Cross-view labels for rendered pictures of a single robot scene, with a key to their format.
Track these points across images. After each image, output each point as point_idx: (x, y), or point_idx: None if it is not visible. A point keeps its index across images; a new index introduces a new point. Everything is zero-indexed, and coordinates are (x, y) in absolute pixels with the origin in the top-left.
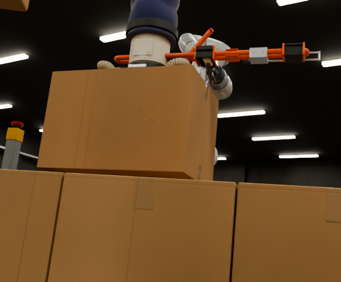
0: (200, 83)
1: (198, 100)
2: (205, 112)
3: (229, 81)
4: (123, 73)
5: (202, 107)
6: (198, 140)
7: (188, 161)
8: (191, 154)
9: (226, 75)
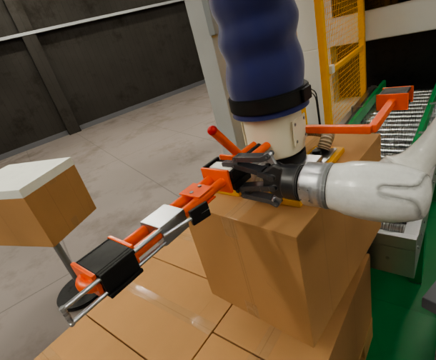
0: (206, 220)
1: (212, 238)
2: (239, 251)
3: (334, 201)
4: None
5: (227, 246)
6: (231, 278)
7: (217, 289)
8: (221, 286)
9: (299, 191)
